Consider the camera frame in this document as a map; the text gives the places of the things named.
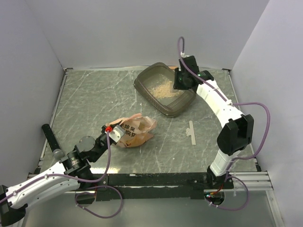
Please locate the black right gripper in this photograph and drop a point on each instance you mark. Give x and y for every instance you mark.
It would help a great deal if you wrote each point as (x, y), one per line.
(177, 85)

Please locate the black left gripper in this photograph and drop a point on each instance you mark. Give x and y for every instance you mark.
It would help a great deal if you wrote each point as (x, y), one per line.
(103, 126)

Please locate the orange cat litter bag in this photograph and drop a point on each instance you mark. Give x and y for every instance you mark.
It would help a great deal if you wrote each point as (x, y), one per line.
(137, 130)

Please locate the white bag sealing clip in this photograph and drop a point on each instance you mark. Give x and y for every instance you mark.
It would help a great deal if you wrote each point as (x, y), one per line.
(191, 133)

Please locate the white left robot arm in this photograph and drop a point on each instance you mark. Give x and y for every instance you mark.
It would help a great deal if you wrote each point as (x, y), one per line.
(71, 172)

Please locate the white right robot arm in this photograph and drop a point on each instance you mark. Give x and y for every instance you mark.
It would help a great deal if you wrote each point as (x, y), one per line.
(237, 128)

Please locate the beige cat litter pile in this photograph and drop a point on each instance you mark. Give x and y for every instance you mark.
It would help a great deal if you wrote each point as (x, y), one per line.
(165, 90)

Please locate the grey plastic litter box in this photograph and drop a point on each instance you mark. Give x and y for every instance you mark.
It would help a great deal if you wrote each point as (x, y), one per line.
(155, 84)

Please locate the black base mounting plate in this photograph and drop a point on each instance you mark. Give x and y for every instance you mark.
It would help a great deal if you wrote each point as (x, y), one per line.
(165, 185)

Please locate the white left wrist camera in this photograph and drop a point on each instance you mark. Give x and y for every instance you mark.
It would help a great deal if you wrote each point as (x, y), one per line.
(115, 133)

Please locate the black perforated bracket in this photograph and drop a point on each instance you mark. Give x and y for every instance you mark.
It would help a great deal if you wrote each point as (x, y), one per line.
(51, 139)

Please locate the aluminium rail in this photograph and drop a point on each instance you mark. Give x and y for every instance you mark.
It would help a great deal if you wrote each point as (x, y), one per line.
(255, 181)

